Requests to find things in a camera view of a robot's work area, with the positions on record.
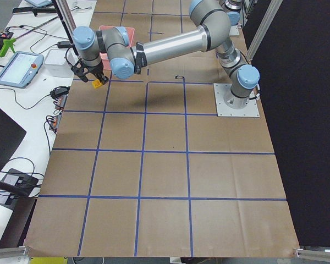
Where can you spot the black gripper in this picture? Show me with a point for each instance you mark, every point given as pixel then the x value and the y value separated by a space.
pixel 94 70

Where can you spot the yellow toy block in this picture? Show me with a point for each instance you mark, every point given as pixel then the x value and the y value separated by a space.
pixel 96 84

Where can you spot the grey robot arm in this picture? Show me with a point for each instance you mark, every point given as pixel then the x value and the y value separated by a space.
pixel 213 21
pixel 232 9

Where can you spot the pink plastic box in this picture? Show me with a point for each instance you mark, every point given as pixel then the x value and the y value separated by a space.
pixel 104 57

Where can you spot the white plastic container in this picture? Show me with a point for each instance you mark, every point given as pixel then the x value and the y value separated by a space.
pixel 56 64

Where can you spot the black power adapter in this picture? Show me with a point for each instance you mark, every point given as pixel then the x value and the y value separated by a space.
pixel 63 44

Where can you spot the robot teach pendant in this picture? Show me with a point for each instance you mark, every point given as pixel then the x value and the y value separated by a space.
pixel 21 69

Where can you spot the silver reacher grabber tool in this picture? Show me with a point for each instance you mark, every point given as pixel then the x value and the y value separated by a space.
pixel 9 43

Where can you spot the aluminium frame post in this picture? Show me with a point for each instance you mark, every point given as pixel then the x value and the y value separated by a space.
pixel 66 18

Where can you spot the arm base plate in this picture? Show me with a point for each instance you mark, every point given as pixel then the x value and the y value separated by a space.
pixel 227 105

